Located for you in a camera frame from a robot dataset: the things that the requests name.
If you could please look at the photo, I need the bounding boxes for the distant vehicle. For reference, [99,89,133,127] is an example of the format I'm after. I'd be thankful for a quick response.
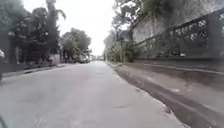
[78,54,92,64]

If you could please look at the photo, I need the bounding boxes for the trees behind lattice fence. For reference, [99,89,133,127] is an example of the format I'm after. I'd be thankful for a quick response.
[102,0,201,64]

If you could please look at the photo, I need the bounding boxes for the grey concrete road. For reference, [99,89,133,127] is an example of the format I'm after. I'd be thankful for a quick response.
[0,60,188,128]

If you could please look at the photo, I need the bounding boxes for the dark roadside gutter strip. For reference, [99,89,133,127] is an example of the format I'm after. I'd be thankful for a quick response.
[107,63,224,128]

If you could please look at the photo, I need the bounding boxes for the raised concrete pavement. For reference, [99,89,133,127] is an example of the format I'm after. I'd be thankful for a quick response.
[104,59,224,116]

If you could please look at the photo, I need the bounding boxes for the row of trees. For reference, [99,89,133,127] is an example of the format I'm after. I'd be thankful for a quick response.
[0,0,93,65]

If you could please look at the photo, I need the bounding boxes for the ornamental lattice fence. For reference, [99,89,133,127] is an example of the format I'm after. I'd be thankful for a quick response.
[128,8,224,73]

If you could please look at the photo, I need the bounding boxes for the concrete kerb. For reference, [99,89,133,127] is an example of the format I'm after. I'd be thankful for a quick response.
[1,63,68,79]

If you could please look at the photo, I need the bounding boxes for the house with gated wall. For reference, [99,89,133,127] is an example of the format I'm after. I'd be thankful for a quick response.
[0,31,63,73]

